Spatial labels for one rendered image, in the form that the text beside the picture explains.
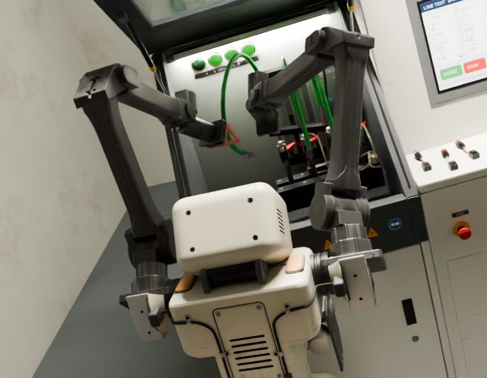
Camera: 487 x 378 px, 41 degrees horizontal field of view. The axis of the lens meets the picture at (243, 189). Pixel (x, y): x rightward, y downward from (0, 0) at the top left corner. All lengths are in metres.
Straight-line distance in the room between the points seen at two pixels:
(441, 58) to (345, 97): 0.82
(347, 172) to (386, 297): 0.85
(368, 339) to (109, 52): 3.22
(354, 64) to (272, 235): 0.41
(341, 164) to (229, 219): 0.27
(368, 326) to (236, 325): 0.98
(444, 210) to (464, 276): 0.25
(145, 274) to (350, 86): 0.58
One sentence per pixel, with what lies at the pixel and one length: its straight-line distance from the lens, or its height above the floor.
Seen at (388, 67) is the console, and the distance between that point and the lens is 2.11.
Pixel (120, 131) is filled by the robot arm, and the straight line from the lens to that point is 1.38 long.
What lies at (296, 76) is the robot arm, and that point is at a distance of 1.61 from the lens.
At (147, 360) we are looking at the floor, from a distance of 3.30.
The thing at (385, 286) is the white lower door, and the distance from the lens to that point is 2.10.
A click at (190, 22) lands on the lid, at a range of 2.14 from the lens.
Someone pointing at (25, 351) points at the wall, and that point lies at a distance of 3.58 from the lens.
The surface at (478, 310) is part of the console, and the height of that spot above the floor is 0.49.
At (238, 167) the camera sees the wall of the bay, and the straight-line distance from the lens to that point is 2.43.
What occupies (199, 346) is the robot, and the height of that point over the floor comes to 1.14.
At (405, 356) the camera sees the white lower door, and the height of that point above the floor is 0.38.
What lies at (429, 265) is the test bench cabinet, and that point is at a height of 0.70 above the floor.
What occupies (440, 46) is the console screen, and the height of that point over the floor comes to 1.27.
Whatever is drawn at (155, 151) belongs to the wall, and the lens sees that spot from 5.02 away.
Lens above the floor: 1.90
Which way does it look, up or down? 25 degrees down
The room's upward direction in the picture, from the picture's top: 18 degrees counter-clockwise
